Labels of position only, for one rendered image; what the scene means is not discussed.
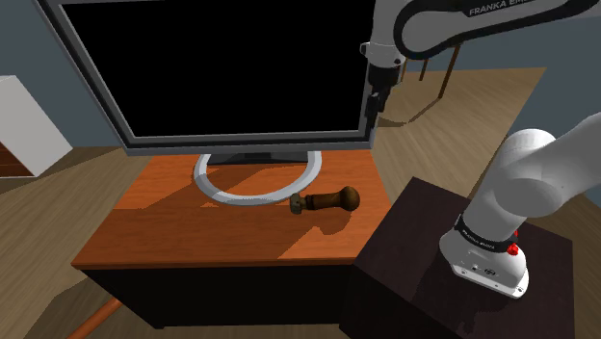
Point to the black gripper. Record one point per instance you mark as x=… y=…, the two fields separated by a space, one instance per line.
x=381 y=79

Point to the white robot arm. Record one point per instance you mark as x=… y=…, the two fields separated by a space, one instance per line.
x=526 y=183

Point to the brown wooden table legs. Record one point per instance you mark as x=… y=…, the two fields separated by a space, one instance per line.
x=448 y=75

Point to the dark robot stand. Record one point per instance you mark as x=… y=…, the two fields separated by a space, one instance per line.
x=404 y=263

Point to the orange-brown wooden desk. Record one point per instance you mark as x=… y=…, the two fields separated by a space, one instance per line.
x=197 y=234

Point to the white cabinet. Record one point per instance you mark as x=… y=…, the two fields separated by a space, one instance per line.
x=28 y=127

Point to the orange wooden rod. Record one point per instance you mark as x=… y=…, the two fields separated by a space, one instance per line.
x=96 y=318

